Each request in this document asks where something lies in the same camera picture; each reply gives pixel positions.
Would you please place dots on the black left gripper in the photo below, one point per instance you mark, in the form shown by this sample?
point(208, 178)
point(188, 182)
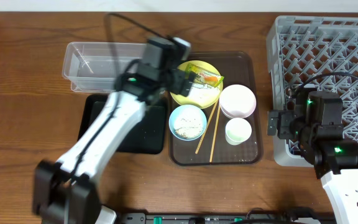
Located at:
point(181, 83)

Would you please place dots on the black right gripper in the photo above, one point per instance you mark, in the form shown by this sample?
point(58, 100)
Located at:
point(278, 123)

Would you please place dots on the pandan cake wrapper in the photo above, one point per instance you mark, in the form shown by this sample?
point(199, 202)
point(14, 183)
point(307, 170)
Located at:
point(204, 76)

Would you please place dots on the white green cup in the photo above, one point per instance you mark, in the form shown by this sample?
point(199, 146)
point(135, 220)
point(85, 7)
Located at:
point(237, 131)

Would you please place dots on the blue bowl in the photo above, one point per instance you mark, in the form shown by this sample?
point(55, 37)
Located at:
point(187, 110)

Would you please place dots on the pink bowl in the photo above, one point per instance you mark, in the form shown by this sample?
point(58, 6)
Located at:
point(237, 101)

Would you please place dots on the rice leftovers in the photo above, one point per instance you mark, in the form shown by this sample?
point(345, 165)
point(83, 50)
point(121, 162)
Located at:
point(188, 127)

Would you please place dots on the white tissue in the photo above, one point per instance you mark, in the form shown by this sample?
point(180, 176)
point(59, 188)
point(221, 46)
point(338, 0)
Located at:
point(203, 95)

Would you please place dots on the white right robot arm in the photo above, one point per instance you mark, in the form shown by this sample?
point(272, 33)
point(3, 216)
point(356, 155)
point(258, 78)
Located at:
point(316, 124)

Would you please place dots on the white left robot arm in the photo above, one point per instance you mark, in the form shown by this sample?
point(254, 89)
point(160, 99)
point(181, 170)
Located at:
point(66, 191)

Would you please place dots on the grey dishwasher rack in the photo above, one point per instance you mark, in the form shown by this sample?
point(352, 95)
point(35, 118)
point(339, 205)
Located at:
point(301, 47)

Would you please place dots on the left wooden chopstick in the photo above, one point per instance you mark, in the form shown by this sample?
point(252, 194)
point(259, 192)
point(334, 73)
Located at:
point(208, 122)

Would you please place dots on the wooden chopstick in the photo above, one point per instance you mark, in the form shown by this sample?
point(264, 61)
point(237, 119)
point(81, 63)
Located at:
point(208, 122)
point(214, 134)

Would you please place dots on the right wooden chopstick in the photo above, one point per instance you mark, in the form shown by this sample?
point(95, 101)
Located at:
point(214, 134)

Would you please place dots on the brown serving tray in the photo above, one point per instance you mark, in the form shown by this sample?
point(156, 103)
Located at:
point(236, 68)

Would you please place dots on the black tray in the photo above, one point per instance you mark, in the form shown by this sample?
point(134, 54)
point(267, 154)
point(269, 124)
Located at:
point(147, 137)

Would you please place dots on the clear plastic bin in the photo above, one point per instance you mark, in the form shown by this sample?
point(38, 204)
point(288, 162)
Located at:
point(90, 66)

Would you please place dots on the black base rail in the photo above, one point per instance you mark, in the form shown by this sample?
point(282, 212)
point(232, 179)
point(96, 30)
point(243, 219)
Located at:
point(141, 218)

